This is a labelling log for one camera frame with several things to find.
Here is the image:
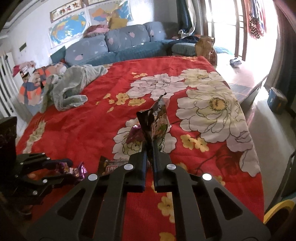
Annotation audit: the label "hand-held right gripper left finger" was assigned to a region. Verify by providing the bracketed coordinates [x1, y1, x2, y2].
[28, 148, 148, 241]

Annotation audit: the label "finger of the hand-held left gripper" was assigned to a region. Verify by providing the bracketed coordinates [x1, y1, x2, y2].
[17, 175, 79, 205]
[16, 153, 74, 176]

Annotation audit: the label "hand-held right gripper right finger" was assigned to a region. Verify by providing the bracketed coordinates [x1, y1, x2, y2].
[150, 142, 271, 241]

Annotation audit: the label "purple candy wrapper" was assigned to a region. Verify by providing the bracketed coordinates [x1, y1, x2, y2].
[125, 124, 145, 144]
[52, 161, 88, 181]

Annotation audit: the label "dark snack wrapper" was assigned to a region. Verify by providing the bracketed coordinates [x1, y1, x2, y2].
[136, 93, 171, 153]

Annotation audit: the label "brown snack wrapper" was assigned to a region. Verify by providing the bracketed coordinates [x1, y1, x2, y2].
[97, 156, 130, 177]

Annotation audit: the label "white railing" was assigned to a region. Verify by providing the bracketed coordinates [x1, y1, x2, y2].
[0, 52, 33, 121]

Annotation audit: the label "orange patchwork blanket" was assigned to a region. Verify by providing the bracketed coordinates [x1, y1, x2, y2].
[18, 61, 67, 107]

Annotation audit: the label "red floral blanket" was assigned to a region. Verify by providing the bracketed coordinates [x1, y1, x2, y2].
[15, 56, 265, 241]

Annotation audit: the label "pink cloth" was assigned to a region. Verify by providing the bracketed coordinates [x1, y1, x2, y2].
[13, 61, 35, 77]

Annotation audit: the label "grey cloth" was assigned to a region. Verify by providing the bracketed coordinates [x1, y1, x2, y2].
[40, 64, 108, 113]

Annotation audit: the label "teal cushion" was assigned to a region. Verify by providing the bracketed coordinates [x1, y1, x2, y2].
[50, 46, 67, 63]

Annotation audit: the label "world map poster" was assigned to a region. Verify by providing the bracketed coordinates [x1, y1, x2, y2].
[47, 10, 89, 48]

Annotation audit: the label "wooden coffee table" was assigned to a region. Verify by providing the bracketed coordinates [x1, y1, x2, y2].
[213, 50, 270, 105]

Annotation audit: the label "yellow-rimmed black bin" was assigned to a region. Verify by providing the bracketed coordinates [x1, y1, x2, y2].
[264, 200, 295, 224]

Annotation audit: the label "brown paper bag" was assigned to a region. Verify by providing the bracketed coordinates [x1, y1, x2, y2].
[195, 36, 218, 64]

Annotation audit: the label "blue patterned sofa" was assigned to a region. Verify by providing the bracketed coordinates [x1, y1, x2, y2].
[50, 21, 232, 67]

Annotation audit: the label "dark blue clothes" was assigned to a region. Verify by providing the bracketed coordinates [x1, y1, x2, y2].
[170, 29, 200, 44]

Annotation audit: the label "blue round stool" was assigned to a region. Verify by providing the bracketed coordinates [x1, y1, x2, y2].
[267, 87, 288, 114]

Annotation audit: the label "pink clothes pile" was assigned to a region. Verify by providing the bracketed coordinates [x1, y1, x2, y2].
[83, 24, 110, 37]

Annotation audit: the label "framed calligraphy picture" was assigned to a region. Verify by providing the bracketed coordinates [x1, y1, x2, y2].
[87, 0, 121, 6]
[50, 0, 84, 24]

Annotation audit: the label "yellow pillow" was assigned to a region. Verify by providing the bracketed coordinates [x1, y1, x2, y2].
[109, 17, 129, 30]

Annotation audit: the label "dark blue curtain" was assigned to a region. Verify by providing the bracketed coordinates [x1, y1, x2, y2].
[177, 0, 197, 35]

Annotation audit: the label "country map poster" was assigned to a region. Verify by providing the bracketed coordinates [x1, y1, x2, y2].
[87, 0, 134, 25]

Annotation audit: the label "hanging clothes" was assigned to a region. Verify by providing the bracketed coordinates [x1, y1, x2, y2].
[244, 0, 266, 40]

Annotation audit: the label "brown curtain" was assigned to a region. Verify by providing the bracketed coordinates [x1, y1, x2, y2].
[275, 0, 296, 93]

